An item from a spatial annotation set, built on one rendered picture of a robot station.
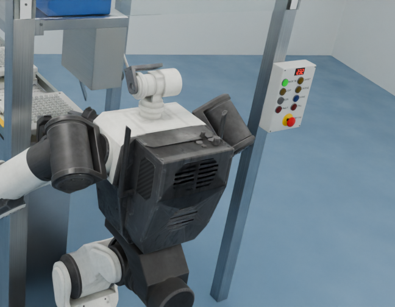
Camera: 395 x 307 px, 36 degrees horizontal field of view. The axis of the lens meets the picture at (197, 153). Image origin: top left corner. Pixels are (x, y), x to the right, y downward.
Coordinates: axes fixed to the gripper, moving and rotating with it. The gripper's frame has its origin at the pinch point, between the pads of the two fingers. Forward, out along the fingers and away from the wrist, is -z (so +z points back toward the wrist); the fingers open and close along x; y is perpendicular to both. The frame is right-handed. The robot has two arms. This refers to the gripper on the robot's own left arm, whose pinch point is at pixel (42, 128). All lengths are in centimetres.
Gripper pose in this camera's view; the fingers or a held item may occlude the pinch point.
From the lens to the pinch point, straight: 196.2
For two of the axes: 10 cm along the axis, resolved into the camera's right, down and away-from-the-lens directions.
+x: -1.6, 8.6, 4.7
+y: 8.7, -0.9, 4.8
